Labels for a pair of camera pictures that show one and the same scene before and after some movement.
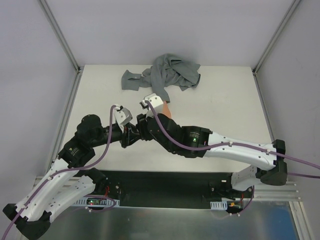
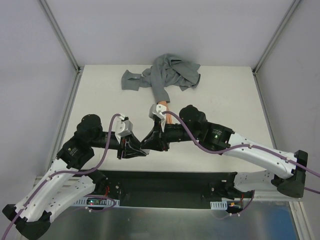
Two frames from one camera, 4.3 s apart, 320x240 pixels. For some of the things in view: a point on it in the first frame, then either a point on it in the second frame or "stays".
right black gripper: [141, 124] → [161, 140]
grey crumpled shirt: [167, 70] stays
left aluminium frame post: [48, 12] stays
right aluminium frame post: [275, 36] stays
